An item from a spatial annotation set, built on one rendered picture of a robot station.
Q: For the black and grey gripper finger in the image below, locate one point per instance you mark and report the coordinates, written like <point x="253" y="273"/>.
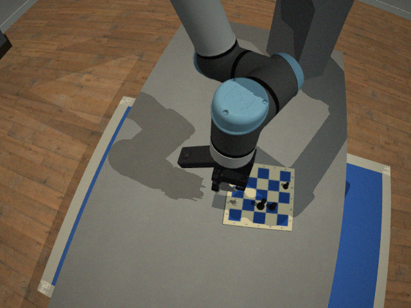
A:
<point x="216" y="186"/>

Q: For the blue and cream chessboard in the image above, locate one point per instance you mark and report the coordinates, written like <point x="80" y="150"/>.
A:
<point x="264" y="182"/>

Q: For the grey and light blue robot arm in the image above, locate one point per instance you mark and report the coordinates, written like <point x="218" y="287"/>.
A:
<point x="242" y="106"/>

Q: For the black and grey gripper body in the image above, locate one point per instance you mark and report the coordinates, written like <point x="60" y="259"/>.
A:
<point x="233" y="175"/>

